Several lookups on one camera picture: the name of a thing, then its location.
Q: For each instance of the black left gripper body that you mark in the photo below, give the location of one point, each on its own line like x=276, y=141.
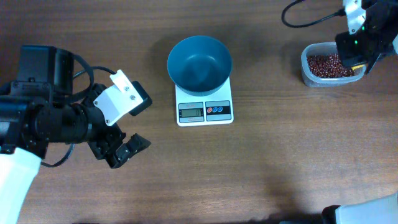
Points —
x=119, y=136

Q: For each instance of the yellow plastic measuring scoop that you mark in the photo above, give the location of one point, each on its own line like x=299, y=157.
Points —
x=357, y=66

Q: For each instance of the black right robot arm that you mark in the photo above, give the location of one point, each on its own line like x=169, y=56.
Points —
x=372, y=14

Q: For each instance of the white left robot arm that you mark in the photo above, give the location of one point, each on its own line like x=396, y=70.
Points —
x=39, y=107

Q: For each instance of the white digital kitchen scale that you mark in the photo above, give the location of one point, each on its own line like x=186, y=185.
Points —
x=212, y=109

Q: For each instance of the blue plastic bowl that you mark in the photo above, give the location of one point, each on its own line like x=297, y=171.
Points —
x=199, y=65

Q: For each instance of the red adzuki beans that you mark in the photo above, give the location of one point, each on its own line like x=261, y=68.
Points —
x=328, y=66

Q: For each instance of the clear plastic food container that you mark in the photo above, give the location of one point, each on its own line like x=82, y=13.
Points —
x=311, y=80

